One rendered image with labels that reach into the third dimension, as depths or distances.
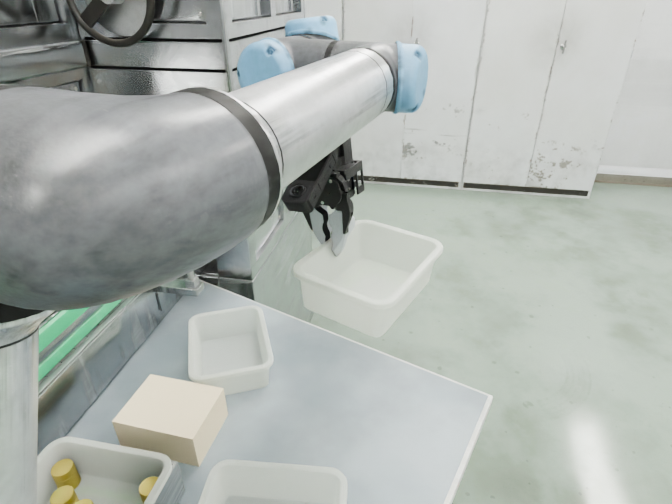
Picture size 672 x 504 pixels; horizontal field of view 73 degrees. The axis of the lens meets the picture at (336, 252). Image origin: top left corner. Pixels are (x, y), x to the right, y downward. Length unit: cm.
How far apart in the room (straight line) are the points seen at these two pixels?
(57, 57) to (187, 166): 103
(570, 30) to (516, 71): 42
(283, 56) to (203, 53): 63
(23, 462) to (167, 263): 20
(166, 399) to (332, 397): 33
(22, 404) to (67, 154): 20
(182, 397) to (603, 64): 365
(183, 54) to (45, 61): 28
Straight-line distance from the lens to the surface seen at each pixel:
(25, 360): 36
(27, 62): 119
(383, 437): 95
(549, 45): 391
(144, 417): 95
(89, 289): 25
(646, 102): 469
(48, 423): 103
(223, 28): 116
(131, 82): 129
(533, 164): 410
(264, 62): 57
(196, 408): 93
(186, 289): 118
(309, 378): 105
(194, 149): 24
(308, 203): 65
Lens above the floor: 150
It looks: 30 degrees down
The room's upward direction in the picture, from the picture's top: straight up
